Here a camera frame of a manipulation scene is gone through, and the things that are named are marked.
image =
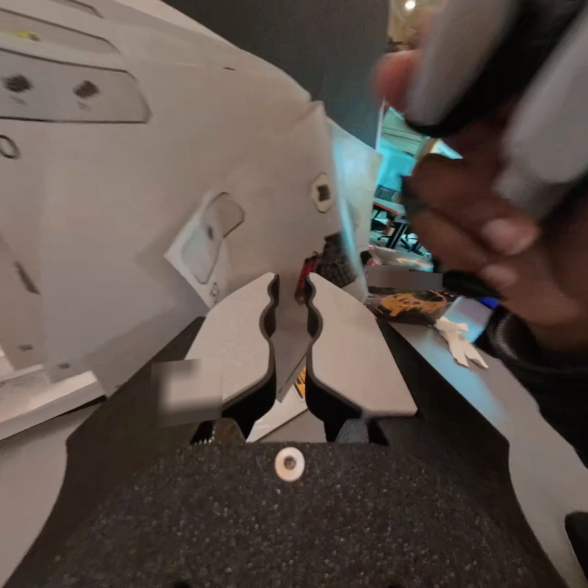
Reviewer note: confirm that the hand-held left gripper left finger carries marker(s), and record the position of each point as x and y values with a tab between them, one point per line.
234	330

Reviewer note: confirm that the white paper scrap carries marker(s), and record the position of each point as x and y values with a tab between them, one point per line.
454	335

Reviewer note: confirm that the person's right forearm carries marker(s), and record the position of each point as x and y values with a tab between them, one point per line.
551	390

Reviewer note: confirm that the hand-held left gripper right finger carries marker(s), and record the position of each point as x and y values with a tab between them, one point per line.
358	363

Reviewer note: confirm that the printed instruction booklet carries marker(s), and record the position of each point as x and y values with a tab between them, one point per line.
183	138

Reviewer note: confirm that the black cardboard box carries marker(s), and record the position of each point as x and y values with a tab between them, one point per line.
409	305

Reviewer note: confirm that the person's right hand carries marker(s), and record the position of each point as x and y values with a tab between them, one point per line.
459	197

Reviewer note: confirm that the grey desk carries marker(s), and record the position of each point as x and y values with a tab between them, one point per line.
459	390

